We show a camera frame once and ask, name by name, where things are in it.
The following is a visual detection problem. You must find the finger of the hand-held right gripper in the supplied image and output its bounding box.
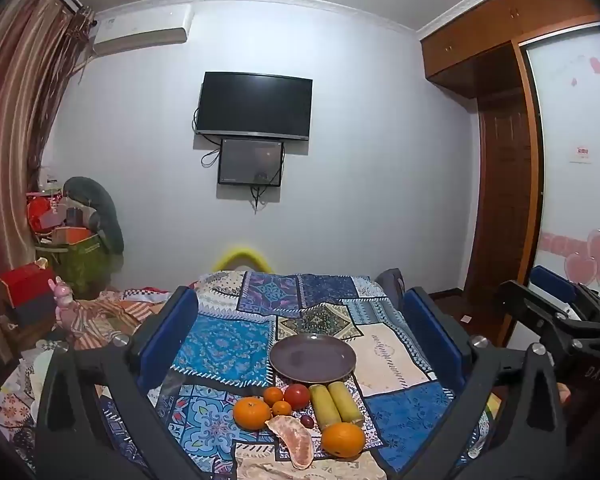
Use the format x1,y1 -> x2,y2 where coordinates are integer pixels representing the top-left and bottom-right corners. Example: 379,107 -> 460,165
529,265 -> 581,307
496,280 -> 573,328

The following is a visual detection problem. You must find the small black wall monitor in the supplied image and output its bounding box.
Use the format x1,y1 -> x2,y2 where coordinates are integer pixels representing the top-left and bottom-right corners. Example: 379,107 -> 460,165
217,137 -> 285,187

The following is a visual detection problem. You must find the brown wooden wardrobe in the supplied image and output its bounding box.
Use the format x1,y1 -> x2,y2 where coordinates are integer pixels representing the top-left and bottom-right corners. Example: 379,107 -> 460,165
420,0 -> 600,361

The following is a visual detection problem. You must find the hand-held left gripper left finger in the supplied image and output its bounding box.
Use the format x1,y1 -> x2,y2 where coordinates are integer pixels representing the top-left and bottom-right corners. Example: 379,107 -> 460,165
32,285 -> 231,480

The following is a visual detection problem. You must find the white air conditioner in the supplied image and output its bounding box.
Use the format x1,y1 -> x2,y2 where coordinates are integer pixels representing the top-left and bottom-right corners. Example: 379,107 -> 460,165
91,3 -> 193,57

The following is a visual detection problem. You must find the grey chair back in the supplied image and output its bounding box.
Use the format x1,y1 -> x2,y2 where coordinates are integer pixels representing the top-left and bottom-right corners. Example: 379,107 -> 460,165
375,268 -> 407,306

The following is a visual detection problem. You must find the black wall television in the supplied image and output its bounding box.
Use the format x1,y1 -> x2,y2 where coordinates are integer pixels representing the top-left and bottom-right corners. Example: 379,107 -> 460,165
195,71 -> 314,142

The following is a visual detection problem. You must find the pink toy rabbit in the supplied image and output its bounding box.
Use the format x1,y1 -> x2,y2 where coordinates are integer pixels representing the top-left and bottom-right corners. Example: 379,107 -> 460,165
47,276 -> 81,337

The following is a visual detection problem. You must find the red box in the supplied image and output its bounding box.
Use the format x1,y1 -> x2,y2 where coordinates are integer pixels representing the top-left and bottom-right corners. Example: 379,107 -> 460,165
0,262 -> 58,308

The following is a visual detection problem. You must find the orange striped cloth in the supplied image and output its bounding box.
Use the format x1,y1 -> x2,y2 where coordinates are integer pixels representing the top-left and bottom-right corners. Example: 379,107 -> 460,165
70,287 -> 168,351

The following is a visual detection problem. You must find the red tomato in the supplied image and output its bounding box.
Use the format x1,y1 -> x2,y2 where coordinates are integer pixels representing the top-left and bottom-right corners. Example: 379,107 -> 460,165
284,383 -> 311,411

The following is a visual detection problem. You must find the white heart-print sliding door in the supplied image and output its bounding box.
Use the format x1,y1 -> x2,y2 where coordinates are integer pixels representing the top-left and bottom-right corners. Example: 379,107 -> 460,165
525,25 -> 600,311

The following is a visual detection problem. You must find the blue patchwork tablecloth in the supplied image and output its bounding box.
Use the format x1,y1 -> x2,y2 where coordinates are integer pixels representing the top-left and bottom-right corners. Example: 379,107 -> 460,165
97,270 -> 492,480

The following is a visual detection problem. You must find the red bag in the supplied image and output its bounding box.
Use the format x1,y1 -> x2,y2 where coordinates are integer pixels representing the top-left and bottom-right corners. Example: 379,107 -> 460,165
26,191 -> 68,233

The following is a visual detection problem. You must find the dark round plate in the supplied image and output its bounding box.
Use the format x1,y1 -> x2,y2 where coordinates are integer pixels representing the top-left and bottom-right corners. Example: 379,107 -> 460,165
268,333 -> 357,386

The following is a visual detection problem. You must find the large mandarin orange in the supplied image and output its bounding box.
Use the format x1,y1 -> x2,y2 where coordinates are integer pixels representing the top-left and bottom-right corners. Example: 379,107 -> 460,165
233,396 -> 272,431

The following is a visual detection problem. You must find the yellow chair back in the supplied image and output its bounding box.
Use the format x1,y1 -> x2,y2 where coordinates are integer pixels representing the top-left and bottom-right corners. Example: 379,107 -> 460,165
214,245 -> 273,273

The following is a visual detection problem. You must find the peeled pomelo segment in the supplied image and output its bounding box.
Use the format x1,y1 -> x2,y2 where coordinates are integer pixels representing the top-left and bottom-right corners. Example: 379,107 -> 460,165
266,414 -> 315,471

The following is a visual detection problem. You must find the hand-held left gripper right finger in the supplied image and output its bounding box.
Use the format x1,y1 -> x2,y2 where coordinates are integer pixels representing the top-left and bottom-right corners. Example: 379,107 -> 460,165
375,286 -> 569,480

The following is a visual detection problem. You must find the round orange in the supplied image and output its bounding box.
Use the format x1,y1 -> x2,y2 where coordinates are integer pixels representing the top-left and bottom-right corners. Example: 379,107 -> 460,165
321,422 -> 366,459

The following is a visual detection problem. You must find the brown striped curtain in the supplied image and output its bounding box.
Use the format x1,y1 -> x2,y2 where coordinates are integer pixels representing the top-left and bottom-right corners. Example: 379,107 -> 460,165
0,0 -> 98,368

